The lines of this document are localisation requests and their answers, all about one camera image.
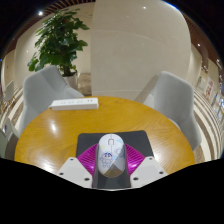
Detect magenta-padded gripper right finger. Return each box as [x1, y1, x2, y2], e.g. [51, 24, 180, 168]
[111, 144, 168, 190]

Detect grey shell chair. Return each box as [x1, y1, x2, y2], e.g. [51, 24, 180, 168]
[18, 65, 85, 136]
[134, 70, 203, 151]

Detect white cartoon-print computer mouse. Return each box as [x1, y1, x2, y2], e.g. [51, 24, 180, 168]
[96, 133, 127, 179]

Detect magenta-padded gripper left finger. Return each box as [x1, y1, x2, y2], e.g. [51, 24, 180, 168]
[56, 143, 113, 190]

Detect black mouse pad green lines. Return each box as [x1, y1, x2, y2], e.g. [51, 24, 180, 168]
[75, 130, 155, 159]

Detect green potted plant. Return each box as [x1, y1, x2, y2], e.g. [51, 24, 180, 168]
[27, 9, 90, 90]

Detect white wooden-legged chair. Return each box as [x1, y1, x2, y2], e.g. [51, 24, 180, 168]
[2, 80, 16, 106]

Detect red white wall poster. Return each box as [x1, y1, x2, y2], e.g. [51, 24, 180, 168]
[203, 78, 215, 102]

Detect white power strip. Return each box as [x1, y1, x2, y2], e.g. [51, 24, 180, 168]
[49, 97, 100, 111]

